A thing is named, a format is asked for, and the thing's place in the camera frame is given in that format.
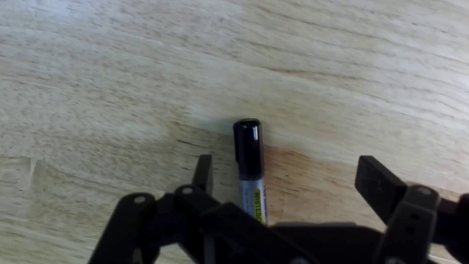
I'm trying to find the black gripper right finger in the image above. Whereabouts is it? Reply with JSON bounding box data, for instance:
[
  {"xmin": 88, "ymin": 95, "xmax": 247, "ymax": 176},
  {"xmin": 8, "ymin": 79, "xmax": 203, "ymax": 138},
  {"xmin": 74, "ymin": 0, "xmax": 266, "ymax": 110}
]
[{"xmin": 354, "ymin": 154, "xmax": 469, "ymax": 264}]

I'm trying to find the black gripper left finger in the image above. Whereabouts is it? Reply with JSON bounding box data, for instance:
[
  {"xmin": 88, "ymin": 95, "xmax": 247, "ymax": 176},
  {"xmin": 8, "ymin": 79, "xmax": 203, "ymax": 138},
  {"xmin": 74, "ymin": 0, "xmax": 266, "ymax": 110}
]
[{"xmin": 87, "ymin": 154, "xmax": 295, "ymax": 264}]

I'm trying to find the black marker pen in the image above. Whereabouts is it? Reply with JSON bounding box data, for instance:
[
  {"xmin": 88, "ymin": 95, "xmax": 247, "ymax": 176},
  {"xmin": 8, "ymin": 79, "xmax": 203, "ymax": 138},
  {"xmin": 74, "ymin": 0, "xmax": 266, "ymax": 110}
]
[{"xmin": 232, "ymin": 117, "xmax": 270, "ymax": 227}]

